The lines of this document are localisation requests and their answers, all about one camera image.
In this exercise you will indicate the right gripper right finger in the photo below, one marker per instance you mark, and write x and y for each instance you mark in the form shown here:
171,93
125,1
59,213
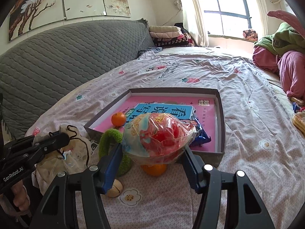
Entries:
244,206

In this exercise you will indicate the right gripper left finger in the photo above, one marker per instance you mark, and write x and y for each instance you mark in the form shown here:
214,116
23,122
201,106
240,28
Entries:
58,206

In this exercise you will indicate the beige drawstring pouch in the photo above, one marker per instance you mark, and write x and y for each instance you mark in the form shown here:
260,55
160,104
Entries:
72,159

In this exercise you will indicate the brown walnut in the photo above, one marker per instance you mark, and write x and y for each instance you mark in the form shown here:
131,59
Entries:
116,189

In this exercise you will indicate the orange tangerine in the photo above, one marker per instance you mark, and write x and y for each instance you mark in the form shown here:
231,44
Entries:
118,119
154,170

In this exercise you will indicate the red snack bag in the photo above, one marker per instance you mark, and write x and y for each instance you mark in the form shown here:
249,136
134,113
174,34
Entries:
157,138

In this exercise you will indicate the person's left hand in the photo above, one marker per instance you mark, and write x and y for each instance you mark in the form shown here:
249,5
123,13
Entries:
21,199

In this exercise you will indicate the pink patterned bed sheet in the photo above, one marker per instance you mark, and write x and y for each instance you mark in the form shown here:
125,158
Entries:
261,139

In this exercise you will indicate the blue snack packet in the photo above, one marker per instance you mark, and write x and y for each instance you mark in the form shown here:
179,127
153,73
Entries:
201,137

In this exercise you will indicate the grey quilted headboard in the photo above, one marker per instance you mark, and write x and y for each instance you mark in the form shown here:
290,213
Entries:
37,72

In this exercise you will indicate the snack packets on bed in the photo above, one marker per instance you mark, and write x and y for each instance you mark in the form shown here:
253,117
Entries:
299,116

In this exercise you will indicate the grey cardboard box tray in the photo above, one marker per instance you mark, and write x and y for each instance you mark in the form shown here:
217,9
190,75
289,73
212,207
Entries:
213,158

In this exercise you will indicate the pink and blue book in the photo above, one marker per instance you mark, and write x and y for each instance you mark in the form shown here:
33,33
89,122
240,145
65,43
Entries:
205,108

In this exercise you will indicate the pink quilt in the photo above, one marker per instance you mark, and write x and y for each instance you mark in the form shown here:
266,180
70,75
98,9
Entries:
289,67

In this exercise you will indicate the colourful bag on windowsill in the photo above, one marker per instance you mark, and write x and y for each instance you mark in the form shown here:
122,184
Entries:
250,34

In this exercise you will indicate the dark patterned cloth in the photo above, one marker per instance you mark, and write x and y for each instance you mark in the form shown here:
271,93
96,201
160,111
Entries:
148,52

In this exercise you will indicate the green garment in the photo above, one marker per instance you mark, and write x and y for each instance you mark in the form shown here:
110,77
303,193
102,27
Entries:
285,39

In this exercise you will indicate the stack of folded blankets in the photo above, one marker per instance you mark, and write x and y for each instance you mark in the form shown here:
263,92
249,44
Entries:
171,36

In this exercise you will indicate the pink pillow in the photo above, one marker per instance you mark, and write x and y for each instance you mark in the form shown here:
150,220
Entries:
289,18

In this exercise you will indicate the white left curtain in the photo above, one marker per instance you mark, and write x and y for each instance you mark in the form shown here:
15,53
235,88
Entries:
194,21

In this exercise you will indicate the floral wall painting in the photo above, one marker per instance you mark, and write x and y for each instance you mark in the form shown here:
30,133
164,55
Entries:
28,15

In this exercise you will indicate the window with dark frame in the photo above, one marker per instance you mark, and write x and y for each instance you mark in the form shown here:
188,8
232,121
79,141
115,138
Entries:
227,17

